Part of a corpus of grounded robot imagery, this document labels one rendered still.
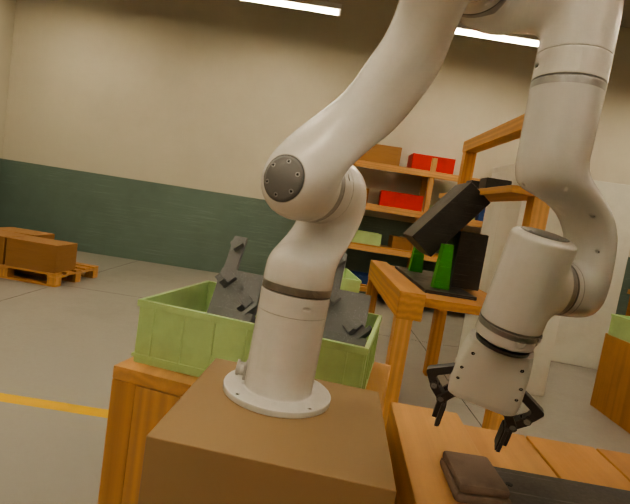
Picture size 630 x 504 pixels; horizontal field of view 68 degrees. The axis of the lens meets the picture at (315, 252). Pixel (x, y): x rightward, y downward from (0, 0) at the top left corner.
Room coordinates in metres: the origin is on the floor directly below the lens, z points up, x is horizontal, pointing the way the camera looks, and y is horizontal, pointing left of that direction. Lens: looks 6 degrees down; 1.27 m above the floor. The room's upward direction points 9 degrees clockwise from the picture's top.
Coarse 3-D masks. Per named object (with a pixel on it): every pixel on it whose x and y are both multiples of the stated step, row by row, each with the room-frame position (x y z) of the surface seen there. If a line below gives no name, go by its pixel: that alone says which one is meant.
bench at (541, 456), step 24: (480, 432) 0.90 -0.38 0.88; (504, 456) 0.81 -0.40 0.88; (528, 456) 0.83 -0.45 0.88; (552, 456) 0.84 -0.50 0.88; (576, 456) 0.86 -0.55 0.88; (600, 456) 0.88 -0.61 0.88; (624, 456) 0.89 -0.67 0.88; (576, 480) 0.77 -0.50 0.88; (600, 480) 0.78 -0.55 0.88; (624, 480) 0.79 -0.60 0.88
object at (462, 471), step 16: (448, 464) 0.67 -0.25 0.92; (464, 464) 0.66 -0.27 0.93; (480, 464) 0.67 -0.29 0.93; (448, 480) 0.65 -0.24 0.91; (464, 480) 0.62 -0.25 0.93; (480, 480) 0.63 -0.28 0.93; (496, 480) 0.63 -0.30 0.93; (464, 496) 0.61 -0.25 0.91; (480, 496) 0.61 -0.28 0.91; (496, 496) 0.61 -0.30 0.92
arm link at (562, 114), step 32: (544, 96) 0.61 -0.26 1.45; (576, 96) 0.59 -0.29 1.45; (544, 128) 0.60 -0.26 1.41; (576, 128) 0.59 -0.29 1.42; (544, 160) 0.60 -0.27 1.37; (576, 160) 0.59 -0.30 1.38; (544, 192) 0.62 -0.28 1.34; (576, 192) 0.60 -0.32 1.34; (576, 224) 0.64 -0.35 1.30; (608, 224) 0.61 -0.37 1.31; (576, 256) 0.65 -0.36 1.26; (608, 256) 0.62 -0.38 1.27; (608, 288) 0.62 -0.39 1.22
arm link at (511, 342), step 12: (480, 312) 0.66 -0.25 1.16; (480, 324) 0.64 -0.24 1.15; (492, 324) 0.62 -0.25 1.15; (492, 336) 0.62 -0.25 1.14; (504, 336) 0.61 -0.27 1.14; (516, 336) 0.61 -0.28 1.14; (540, 336) 0.62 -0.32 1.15; (504, 348) 0.61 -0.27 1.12; (516, 348) 0.61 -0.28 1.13; (528, 348) 0.61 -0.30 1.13
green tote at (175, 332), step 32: (192, 288) 1.48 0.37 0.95; (160, 320) 1.20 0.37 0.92; (192, 320) 1.18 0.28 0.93; (224, 320) 1.16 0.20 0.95; (160, 352) 1.19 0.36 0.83; (192, 352) 1.17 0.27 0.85; (224, 352) 1.16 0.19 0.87; (320, 352) 1.11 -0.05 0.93; (352, 352) 1.09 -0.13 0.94; (352, 384) 1.09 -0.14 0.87
